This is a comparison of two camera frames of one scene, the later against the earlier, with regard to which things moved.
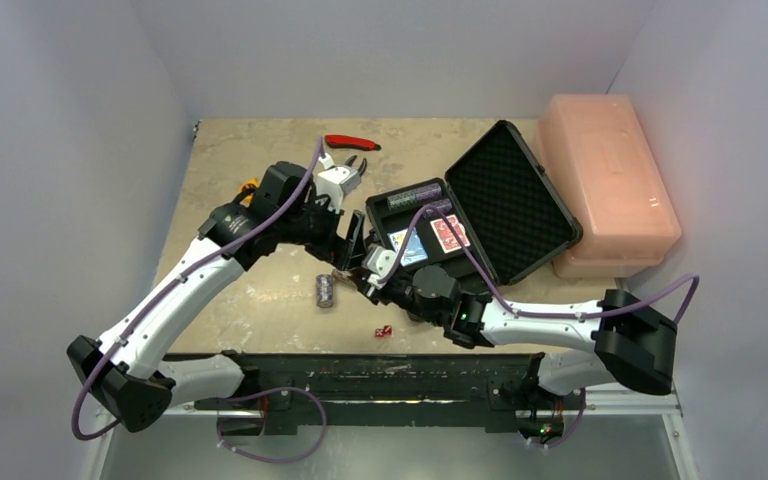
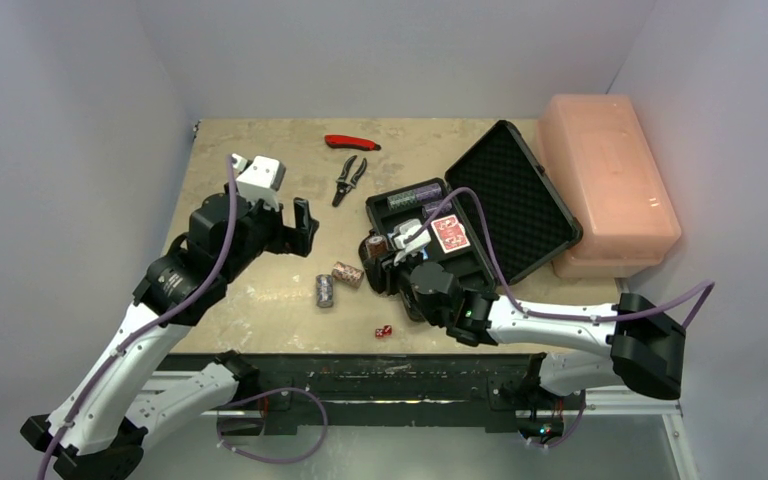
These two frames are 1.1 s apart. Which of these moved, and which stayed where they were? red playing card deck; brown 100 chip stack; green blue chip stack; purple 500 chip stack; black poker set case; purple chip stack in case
Moved: purple 500 chip stack; brown 100 chip stack
Stayed: red playing card deck; green blue chip stack; black poker set case; purple chip stack in case
